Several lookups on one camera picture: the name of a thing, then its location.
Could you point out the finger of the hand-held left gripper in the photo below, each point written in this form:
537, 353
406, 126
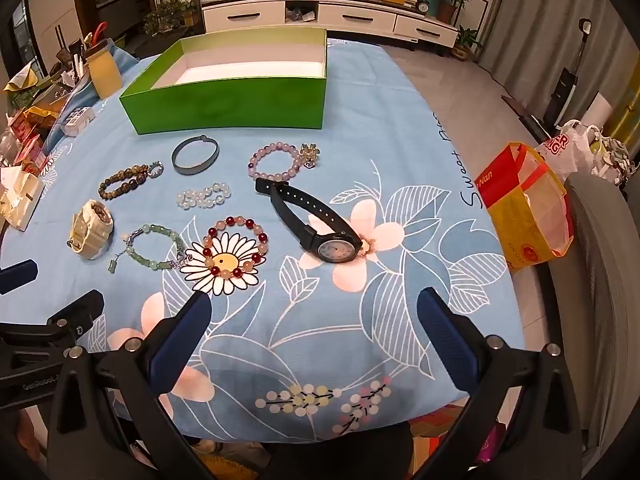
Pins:
75, 310
17, 275

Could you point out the black wristwatch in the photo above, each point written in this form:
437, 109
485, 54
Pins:
337, 250

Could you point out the upright vacuum cleaner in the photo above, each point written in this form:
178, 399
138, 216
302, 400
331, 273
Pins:
562, 90

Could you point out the black alarm clock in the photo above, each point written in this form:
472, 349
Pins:
423, 7

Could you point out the cream bottle with brown lid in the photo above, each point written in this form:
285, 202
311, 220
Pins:
105, 75

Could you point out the grey curtain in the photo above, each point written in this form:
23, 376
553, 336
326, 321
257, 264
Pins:
530, 20

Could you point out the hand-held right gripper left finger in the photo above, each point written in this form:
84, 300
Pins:
182, 332

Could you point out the cream wristwatch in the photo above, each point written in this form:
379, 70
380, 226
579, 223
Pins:
90, 230

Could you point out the blue floral tablecloth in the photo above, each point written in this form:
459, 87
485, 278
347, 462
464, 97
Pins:
310, 320

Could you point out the grey chair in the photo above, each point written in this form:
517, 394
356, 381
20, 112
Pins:
600, 285

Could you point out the white plastic bag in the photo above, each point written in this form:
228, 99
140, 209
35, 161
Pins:
560, 147

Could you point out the pile of assorted packets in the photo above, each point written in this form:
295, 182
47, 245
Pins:
30, 145

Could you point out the green cardboard box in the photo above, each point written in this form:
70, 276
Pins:
225, 105

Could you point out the yellow red shopping bag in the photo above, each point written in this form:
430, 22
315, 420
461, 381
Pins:
520, 225

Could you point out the white TV cabinet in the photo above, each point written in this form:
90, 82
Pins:
350, 15

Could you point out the tall potted plant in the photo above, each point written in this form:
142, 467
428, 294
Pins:
447, 10

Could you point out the small white box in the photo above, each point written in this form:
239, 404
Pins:
77, 121

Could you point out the bushy potted plant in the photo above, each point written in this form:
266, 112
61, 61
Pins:
170, 15

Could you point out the small potted plant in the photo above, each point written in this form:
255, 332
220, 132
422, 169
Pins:
465, 45

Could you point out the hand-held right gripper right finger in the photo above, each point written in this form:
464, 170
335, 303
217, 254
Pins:
442, 327

